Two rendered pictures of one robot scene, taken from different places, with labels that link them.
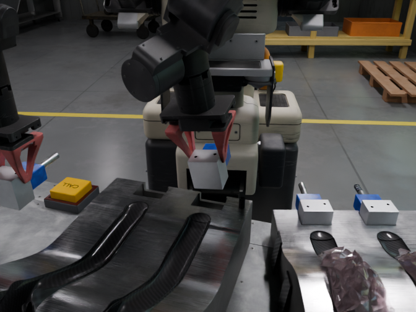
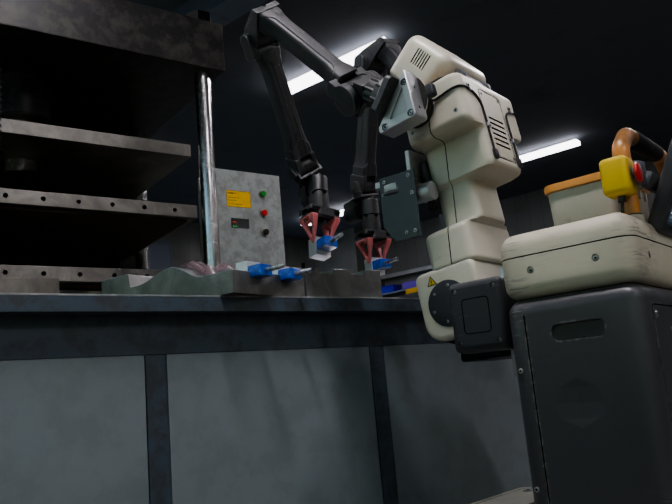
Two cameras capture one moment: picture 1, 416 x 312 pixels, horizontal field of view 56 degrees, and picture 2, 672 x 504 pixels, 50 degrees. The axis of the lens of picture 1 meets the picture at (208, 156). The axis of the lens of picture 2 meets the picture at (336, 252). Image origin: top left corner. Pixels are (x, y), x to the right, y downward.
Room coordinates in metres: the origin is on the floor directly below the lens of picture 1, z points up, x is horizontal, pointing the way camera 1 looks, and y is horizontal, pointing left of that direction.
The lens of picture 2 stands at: (1.74, -1.57, 0.54)
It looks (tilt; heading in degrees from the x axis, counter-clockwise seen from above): 11 degrees up; 126
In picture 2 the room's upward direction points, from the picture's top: 5 degrees counter-clockwise
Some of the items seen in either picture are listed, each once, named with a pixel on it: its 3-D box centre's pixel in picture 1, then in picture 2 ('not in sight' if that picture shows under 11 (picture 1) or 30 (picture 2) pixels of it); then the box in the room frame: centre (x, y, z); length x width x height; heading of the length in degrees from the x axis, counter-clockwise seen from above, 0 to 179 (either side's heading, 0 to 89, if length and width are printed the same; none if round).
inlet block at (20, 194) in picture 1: (31, 173); (383, 263); (0.58, 0.30, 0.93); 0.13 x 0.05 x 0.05; 161
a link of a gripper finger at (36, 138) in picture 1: (13, 153); (371, 248); (0.54, 0.30, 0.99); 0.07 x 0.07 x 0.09; 72
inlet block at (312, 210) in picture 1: (308, 202); (292, 274); (0.61, -0.18, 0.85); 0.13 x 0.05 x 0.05; 179
